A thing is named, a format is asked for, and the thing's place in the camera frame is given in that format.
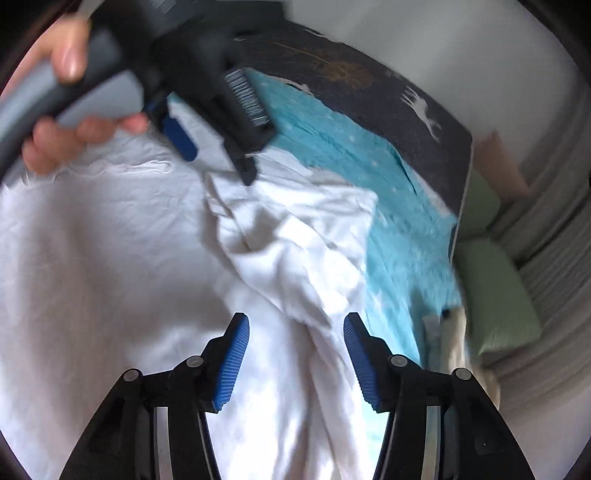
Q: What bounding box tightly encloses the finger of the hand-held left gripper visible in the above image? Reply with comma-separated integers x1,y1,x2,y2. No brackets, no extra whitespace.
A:
145,98,200,162
215,67,279,186

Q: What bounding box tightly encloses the white shirt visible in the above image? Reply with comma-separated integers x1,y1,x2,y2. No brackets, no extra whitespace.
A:
0,150,380,480

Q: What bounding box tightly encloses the person's left hand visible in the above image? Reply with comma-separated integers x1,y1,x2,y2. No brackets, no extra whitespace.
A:
0,18,149,177

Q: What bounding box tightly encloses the cream cloth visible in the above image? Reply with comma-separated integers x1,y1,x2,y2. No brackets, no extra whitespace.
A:
422,307,503,409

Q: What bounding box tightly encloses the dark deer print blanket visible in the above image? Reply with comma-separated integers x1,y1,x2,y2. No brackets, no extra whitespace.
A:
240,21,474,245

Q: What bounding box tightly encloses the pink pillow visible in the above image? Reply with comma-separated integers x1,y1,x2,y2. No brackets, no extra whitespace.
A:
473,130,531,200

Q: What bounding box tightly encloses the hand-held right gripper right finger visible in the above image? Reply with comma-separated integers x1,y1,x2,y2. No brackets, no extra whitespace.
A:
343,312,537,480

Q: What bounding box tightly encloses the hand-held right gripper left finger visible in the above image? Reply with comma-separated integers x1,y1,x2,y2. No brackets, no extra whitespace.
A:
59,312,250,480

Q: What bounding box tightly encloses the teal star print blanket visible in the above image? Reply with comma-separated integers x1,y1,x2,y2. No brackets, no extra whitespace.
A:
166,69,467,480

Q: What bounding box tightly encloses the grey striped bedding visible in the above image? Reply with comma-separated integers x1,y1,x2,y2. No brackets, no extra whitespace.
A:
480,134,591,444

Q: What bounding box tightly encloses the green pillow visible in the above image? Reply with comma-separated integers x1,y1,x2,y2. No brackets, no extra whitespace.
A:
455,239,542,357
459,173,503,241

